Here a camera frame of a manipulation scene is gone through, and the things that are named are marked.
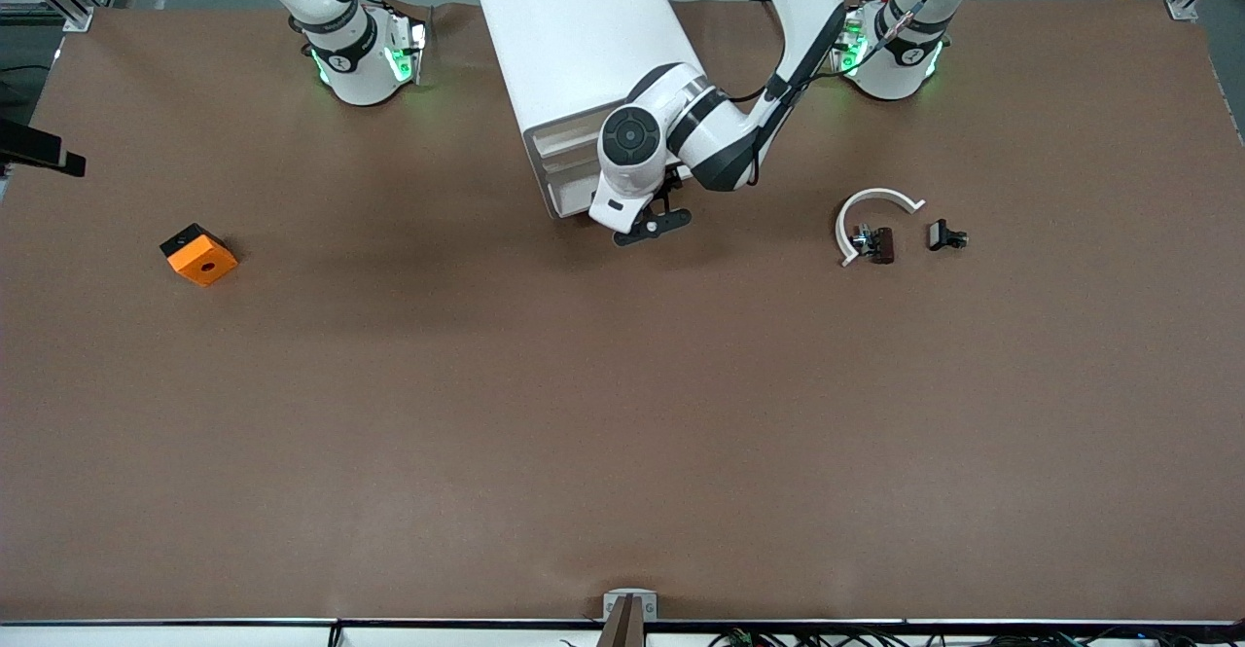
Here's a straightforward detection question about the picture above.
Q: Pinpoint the white drawer cabinet shell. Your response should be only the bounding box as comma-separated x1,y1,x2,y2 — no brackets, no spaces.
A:
471,0,708,220

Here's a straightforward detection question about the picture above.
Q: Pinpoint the orange and black box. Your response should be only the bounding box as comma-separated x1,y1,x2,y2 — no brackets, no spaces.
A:
160,223,239,288

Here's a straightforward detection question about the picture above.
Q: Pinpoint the white curved plastic part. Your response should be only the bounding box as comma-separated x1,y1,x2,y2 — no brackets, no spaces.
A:
835,188,926,268

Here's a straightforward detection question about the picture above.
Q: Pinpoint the small brown metal part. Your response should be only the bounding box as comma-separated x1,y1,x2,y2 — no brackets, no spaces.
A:
850,225,896,266

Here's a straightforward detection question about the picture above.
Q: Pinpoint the brown table cover sheet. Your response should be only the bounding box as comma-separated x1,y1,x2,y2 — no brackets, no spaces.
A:
0,0,1245,624

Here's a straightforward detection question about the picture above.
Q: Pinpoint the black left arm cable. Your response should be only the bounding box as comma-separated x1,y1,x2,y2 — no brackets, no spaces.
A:
725,0,964,103

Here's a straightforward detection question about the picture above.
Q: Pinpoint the grey bracket with post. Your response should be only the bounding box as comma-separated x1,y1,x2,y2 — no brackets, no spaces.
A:
603,590,658,647

